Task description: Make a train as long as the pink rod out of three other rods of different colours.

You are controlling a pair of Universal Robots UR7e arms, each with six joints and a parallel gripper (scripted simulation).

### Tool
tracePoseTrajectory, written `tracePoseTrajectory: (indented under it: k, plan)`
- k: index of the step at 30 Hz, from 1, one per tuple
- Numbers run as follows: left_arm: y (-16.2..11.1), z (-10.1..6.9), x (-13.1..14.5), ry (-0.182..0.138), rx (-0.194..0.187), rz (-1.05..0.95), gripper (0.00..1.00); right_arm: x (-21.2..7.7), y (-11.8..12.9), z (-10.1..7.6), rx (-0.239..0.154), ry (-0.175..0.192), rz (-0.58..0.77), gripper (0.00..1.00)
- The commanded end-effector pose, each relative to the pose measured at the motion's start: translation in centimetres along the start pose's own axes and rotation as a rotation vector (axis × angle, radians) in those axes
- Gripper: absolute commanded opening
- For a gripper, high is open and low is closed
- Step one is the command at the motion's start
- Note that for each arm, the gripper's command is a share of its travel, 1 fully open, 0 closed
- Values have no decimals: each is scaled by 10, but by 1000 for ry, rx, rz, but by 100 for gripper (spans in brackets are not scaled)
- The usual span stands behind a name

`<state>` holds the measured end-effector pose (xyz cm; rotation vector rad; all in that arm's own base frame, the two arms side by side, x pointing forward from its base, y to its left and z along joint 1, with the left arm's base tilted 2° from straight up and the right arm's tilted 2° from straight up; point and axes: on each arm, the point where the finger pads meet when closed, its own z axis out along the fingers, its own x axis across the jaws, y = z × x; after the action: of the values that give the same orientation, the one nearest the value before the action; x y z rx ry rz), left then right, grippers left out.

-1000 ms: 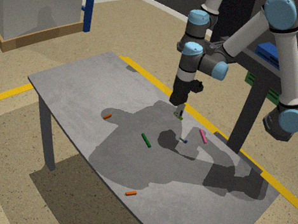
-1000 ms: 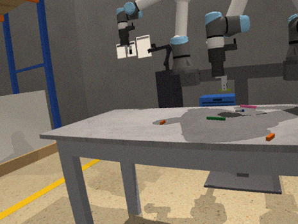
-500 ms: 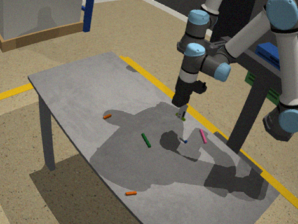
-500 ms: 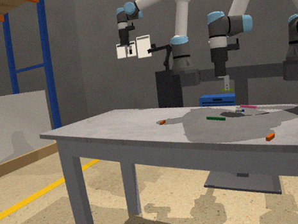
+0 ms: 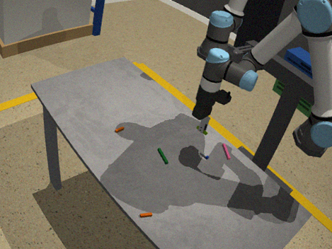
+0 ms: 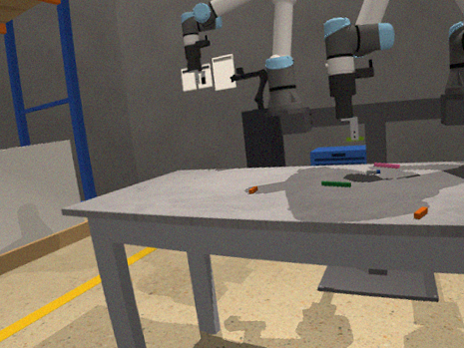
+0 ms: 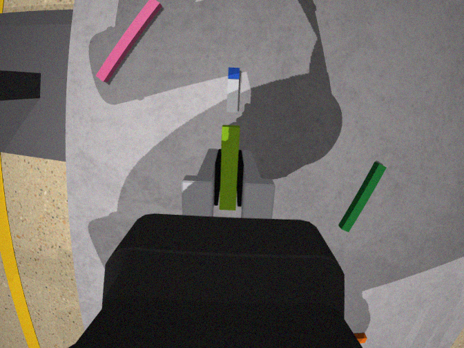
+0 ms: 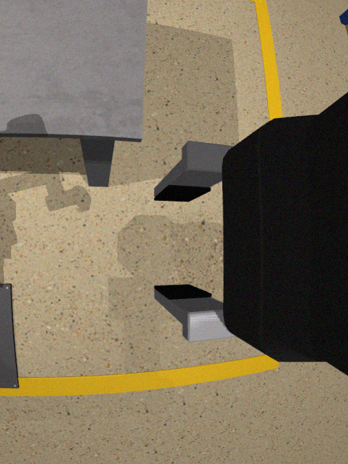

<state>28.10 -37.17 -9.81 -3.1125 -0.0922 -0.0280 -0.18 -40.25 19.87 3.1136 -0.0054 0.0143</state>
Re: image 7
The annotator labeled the pink rod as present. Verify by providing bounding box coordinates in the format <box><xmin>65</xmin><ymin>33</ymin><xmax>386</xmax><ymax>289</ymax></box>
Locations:
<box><xmin>96</xmin><ymin>0</ymin><xmax>162</xmax><ymax>82</ymax></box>

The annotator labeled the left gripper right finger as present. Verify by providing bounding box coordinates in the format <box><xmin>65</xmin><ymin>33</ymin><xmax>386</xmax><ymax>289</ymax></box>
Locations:
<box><xmin>237</xmin><ymin>150</ymin><xmax>276</xmax><ymax>219</ymax></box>

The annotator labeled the small blue block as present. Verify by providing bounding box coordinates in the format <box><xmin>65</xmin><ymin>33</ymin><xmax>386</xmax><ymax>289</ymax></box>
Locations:
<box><xmin>228</xmin><ymin>68</ymin><xmax>240</xmax><ymax>79</ymax></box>

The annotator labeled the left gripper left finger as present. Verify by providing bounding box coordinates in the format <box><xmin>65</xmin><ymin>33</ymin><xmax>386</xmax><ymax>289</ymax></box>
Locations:
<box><xmin>182</xmin><ymin>148</ymin><xmax>222</xmax><ymax>217</ymax></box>

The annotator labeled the orange rod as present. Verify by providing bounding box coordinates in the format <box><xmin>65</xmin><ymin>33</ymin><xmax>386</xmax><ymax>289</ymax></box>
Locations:
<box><xmin>354</xmin><ymin>333</ymin><xmax>367</xmax><ymax>343</ymax></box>

